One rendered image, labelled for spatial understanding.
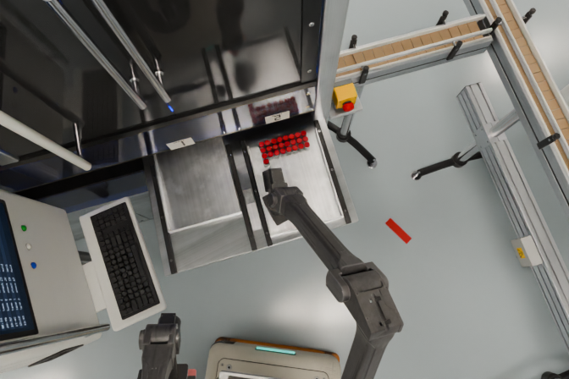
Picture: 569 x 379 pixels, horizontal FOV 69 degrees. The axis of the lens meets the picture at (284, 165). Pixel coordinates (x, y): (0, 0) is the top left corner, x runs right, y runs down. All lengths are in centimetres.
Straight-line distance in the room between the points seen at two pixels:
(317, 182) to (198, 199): 43
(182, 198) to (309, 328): 113
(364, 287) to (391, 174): 167
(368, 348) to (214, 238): 79
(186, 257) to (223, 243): 13
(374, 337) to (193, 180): 94
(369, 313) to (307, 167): 79
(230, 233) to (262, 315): 94
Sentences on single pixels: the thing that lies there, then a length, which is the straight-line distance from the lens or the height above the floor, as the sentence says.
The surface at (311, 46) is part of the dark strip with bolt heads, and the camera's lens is 111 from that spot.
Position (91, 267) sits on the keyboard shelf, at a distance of 172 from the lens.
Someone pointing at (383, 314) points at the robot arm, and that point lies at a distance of 86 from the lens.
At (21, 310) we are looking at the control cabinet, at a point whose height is 122.
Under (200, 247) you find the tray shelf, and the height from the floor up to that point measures 88.
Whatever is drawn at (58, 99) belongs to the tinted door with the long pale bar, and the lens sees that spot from 114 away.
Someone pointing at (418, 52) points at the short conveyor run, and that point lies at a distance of 172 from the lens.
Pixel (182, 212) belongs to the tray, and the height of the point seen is 88.
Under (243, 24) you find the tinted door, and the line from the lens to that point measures 97.
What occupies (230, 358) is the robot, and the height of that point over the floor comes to 28.
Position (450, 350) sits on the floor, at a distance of 249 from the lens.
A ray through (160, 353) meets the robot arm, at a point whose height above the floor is 140.
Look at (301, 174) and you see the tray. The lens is 151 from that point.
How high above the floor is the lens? 235
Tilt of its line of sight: 74 degrees down
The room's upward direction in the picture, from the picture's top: 7 degrees counter-clockwise
